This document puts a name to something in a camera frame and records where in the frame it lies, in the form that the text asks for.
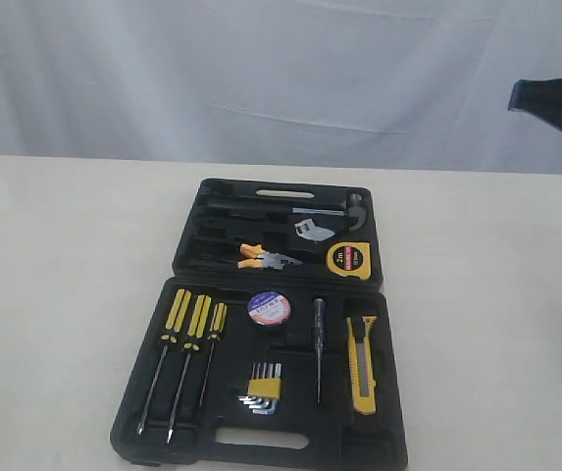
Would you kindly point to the hex key set yellow holder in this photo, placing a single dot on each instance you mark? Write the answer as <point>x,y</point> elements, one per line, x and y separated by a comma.
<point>263,390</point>

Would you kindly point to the black electrical tape roll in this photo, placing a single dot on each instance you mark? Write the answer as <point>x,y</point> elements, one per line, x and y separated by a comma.
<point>269,308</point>

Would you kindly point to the orange black handled pliers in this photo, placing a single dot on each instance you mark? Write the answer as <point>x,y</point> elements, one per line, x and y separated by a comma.
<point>250,257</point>

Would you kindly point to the black plastic tool case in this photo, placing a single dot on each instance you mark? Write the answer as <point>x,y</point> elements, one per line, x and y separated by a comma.
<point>304,433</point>

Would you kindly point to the clear handled tester screwdriver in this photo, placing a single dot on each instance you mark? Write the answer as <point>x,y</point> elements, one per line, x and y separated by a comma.
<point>319,328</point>

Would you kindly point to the small yellow black screwdriver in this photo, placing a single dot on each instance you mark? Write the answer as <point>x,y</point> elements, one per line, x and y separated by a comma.
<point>215,334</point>

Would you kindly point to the large yellow black screwdriver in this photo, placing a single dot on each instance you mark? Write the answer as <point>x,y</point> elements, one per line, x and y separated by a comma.
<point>168,338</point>

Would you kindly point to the yellow measuring tape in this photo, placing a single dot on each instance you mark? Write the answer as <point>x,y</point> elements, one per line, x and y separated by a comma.
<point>350,259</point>

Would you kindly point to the silver adjustable wrench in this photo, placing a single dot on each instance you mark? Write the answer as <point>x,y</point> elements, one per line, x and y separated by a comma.
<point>309,230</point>

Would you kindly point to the yellow utility knife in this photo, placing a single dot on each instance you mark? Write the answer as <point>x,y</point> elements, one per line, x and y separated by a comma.
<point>361,370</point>

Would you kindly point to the black handled claw hammer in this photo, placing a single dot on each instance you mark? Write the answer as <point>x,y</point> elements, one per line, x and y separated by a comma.
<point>353,210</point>

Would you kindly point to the white backdrop curtain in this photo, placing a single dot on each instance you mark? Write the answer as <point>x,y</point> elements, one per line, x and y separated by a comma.
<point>380,84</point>

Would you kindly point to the middle yellow black screwdriver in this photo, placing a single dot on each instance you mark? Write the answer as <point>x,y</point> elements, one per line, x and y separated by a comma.
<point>191,344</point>

